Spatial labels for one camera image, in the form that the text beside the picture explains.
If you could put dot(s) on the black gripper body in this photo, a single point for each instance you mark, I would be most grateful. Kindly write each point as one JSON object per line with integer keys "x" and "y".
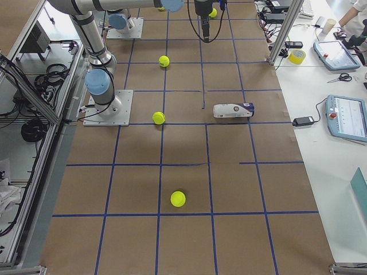
{"x": 202, "y": 7}

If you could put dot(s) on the white blue tennis ball can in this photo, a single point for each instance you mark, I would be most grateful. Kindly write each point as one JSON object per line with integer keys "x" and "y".
{"x": 231, "y": 110}

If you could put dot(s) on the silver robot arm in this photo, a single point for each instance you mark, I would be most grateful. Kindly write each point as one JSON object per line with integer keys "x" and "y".
{"x": 100, "y": 80}
{"x": 120, "y": 20}

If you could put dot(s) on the tennis ball Roland Garros front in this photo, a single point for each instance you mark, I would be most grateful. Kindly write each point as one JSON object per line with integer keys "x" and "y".
{"x": 213, "y": 14}

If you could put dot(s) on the tennis ball Wilson 3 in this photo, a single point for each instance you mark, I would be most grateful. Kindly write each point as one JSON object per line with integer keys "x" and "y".
{"x": 164, "y": 61}

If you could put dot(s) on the tennis ball centre row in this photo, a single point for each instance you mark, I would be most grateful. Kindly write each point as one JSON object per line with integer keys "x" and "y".
{"x": 158, "y": 118}

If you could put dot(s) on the tennis ball far left side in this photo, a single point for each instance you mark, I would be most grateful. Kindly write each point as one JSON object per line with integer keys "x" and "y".
{"x": 178, "y": 198}

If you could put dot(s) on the black phone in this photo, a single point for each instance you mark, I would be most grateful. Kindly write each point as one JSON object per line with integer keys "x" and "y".
{"x": 293, "y": 44}

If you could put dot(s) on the yellow tape roll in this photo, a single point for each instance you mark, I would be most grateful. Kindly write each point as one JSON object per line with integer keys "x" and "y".
{"x": 297, "y": 56}

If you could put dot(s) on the paper cup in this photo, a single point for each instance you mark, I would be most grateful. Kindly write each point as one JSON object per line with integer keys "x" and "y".
{"x": 329, "y": 24}

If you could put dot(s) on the teach pendant far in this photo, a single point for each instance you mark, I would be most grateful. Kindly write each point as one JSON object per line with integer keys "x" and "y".
{"x": 335, "y": 55}

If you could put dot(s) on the teach pendant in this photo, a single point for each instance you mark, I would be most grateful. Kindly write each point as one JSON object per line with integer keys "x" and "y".
{"x": 346, "y": 117}
{"x": 335, "y": 55}

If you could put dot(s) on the black power adapter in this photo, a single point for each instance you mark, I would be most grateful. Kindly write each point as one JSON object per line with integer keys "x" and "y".
{"x": 303, "y": 121}

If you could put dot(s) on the black scissors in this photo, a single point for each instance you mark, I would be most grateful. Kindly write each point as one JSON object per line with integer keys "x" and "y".
{"x": 345, "y": 77}

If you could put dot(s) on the teach pendant near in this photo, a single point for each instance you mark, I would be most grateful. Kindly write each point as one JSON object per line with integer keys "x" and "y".
{"x": 346, "y": 117}

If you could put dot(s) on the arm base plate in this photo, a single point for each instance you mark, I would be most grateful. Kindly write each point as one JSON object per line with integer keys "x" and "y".
{"x": 118, "y": 113}
{"x": 135, "y": 33}

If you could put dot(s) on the aluminium frame post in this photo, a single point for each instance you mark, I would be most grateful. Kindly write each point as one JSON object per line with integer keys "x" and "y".
{"x": 291, "y": 16}

